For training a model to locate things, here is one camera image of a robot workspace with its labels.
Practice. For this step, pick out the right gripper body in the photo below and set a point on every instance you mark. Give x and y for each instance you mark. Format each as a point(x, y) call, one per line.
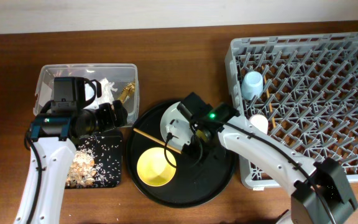
point(196, 138)

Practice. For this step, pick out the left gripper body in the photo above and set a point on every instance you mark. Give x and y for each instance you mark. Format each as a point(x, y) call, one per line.
point(104, 119)

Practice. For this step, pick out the white tissue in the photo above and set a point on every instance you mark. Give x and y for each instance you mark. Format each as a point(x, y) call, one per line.
point(107, 90)

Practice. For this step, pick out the gold snack wrapper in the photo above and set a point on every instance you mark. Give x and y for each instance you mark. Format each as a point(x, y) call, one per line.
point(126, 93)

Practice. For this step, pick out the pink cup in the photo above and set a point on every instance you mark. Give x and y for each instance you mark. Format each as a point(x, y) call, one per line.
point(260, 122)

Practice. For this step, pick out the blue cup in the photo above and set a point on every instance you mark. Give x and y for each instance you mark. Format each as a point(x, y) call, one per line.
point(252, 85)

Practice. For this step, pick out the food scraps pile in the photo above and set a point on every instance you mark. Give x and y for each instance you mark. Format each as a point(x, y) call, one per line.
point(89, 165)

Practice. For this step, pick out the yellow bowl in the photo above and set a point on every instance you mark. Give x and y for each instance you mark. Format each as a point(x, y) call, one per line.
point(156, 167)

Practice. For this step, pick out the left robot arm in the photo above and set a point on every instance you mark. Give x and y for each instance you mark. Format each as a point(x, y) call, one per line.
point(52, 140)

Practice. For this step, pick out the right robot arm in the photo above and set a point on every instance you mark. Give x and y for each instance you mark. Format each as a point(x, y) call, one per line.
point(320, 191)

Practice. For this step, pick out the grey dishwasher rack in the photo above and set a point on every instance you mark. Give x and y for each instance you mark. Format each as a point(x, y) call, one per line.
point(310, 92)

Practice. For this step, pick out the black rectangular tray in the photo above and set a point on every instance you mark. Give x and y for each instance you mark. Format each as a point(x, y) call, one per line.
point(107, 161)

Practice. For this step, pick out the grey plate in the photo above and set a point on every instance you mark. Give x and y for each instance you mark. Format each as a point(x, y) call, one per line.
point(174, 122)

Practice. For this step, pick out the clear plastic bin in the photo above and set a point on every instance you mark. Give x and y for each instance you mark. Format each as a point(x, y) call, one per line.
point(119, 73)

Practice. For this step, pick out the white label on bin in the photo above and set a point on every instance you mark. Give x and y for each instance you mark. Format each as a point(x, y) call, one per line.
point(45, 94)

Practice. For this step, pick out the round black tray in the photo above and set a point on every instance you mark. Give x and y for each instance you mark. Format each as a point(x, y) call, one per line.
point(198, 179)

